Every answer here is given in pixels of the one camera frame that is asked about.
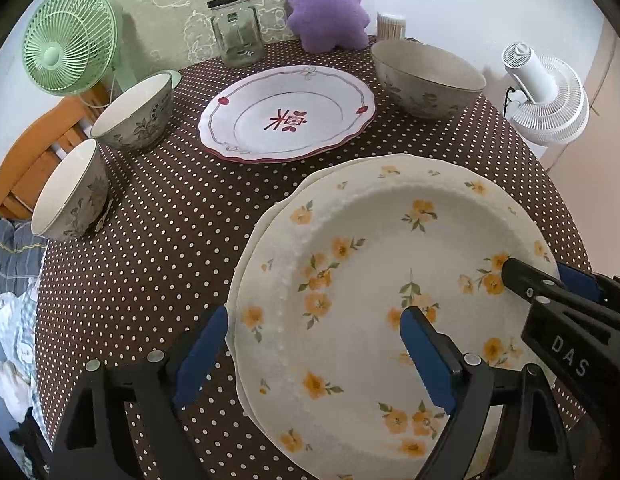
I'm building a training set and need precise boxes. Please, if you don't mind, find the green patterned wall sheet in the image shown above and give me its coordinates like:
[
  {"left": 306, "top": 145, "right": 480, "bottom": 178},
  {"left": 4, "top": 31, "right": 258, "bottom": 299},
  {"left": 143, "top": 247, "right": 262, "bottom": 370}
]
[{"left": 110, "top": 0, "right": 311, "bottom": 73}]

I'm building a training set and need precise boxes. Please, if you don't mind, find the grey floral bowl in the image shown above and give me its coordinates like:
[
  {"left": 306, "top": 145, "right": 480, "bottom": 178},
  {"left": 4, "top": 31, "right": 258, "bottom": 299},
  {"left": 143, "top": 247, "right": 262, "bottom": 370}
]
[
  {"left": 90, "top": 72, "right": 175, "bottom": 152},
  {"left": 31, "top": 139, "right": 111, "bottom": 241},
  {"left": 370, "top": 40, "right": 487, "bottom": 120}
]

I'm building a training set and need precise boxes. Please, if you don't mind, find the white desk fan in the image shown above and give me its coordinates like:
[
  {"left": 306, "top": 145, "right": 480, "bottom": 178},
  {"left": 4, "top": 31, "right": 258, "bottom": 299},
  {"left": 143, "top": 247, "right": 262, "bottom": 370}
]
[{"left": 501, "top": 41, "right": 590, "bottom": 147}]

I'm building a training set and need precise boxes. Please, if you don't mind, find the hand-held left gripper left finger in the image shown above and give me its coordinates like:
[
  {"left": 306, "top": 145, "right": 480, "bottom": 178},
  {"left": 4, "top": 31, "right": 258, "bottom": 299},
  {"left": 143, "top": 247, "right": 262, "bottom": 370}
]
[{"left": 49, "top": 305, "right": 231, "bottom": 480}]

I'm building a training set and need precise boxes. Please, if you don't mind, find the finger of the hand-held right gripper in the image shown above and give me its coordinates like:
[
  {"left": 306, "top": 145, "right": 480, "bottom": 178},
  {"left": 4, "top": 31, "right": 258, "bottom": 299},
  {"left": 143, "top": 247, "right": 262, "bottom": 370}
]
[
  {"left": 501, "top": 257, "right": 568, "bottom": 306},
  {"left": 557, "top": 262, "right": 620, "bottom": 316}
]

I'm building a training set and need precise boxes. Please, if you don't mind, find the blue plaid blanket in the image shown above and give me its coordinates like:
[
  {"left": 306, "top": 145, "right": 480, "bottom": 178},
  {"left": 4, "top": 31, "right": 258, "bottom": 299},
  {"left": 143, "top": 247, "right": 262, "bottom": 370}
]
[{"left": 0, "top": 212, "right": 50, "bottom": 306}]

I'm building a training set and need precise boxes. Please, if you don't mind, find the yellow floral plate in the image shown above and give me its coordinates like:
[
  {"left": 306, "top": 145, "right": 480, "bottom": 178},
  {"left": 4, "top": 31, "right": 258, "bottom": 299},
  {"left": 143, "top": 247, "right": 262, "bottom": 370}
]
[
  {"left": 233, "top": 162, "right": 561, "bottom": 480},
  {"left": 225, "top": 154, "right": 471, "bottom": 416}
]

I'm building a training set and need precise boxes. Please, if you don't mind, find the black fan cable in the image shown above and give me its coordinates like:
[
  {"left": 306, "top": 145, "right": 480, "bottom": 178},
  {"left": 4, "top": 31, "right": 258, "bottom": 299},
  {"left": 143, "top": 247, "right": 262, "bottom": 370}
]
[{"left": 502, "top": 87, "right": 523, "bottom": 121}]

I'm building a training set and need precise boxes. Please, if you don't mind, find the green desk fan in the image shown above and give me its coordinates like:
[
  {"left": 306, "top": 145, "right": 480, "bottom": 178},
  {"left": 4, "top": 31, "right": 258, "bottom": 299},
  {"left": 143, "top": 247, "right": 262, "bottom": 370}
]
[{"left": 22, "top": 0, "right": 183, "bottom": 111}]

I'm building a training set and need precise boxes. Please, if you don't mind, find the brown polka dot tablecloth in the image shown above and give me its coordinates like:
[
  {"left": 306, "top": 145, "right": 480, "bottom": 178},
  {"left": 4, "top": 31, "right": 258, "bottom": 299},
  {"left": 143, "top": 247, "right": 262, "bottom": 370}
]
[{"left": 34, "top": 35, "right": 593, "bottom": 480}]

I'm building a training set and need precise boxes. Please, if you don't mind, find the light blue checked cloth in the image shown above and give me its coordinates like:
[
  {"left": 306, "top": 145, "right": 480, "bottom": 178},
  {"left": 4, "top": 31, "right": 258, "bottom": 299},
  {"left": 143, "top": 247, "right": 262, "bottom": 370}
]
[{"left": 0, "top": 285, "right": 51, "bottom": 441}]

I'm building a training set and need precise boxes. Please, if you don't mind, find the glass jar with black lid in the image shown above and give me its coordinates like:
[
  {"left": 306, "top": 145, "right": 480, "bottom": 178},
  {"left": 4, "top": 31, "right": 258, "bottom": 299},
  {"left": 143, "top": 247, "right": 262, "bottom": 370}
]
[{"left": 206, "top": 0, "right": 265, "bottom": 68}]

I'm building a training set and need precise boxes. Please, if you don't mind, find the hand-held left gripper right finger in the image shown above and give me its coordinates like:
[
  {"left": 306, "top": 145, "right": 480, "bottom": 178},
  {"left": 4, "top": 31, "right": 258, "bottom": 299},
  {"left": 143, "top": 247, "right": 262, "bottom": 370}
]
[{"left": 399, "top": 305, "right": 576, "bottom": 480}]

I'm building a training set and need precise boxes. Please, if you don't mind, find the toothpick container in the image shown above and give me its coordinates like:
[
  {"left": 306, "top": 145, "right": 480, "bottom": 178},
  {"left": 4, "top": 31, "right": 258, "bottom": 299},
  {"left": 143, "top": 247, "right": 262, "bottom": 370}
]
[{"left": 376, "top": 11, "right": 407, "bottom": 41}]

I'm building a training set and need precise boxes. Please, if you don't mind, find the white plate with red print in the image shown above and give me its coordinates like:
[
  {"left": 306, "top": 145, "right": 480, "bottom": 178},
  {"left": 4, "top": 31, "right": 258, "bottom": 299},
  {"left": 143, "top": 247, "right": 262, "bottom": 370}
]
[{"left": 198, "top": 65, "right": 377, "bottom": 164}]

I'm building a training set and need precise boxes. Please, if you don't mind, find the wooden chair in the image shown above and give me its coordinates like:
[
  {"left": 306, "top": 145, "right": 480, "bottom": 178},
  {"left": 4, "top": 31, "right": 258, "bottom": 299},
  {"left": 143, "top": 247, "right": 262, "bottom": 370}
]
[{"left": 0, "top": 82, "right": 111, "bottom": 218}]

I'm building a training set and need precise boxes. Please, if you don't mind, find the purple plush toy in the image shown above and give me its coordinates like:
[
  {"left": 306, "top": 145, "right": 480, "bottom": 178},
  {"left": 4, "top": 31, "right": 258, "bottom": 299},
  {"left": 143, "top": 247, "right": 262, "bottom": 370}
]
[{"left": 281, "top": 0, "right": 371, "bottom": 54}]

